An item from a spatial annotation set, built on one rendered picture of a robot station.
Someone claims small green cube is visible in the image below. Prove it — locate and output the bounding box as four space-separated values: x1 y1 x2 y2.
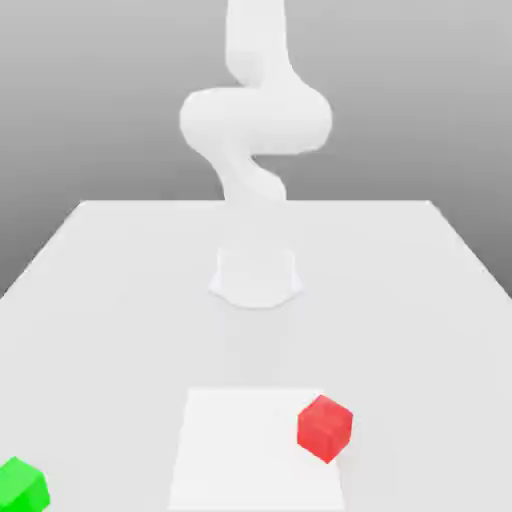
0 456 52 512

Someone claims small red cube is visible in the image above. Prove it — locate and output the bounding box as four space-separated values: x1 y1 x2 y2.
296 394 354 465

